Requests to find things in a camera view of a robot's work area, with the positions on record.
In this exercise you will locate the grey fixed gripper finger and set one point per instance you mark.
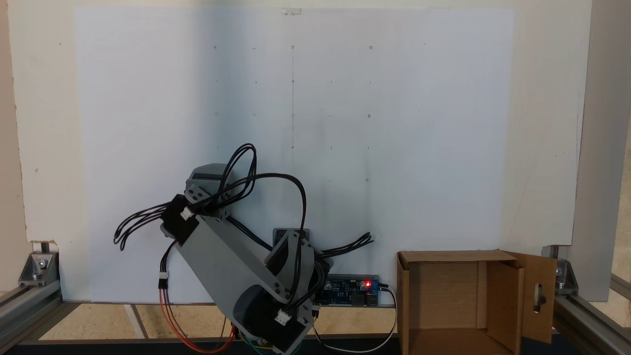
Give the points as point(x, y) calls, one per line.
point(207, 169)

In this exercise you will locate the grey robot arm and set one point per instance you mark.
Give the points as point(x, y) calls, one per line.
point(231, 261)

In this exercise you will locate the clear tape piece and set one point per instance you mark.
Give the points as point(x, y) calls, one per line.
point(291, 11)

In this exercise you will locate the blue circuit board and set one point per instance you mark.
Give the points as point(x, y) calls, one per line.
point(345, 291)

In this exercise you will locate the brown cardboard box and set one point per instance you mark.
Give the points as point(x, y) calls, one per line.
point(443, 296)

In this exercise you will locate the metal corner bracket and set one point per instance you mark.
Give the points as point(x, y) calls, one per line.
point(564, 276)
point(39, 268)

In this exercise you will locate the aluminium frame rail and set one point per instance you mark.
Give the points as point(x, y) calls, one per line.
point(591, 320)
point(24, 310)

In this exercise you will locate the aluminium frame post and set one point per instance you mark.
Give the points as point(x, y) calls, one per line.
point(601, 148)

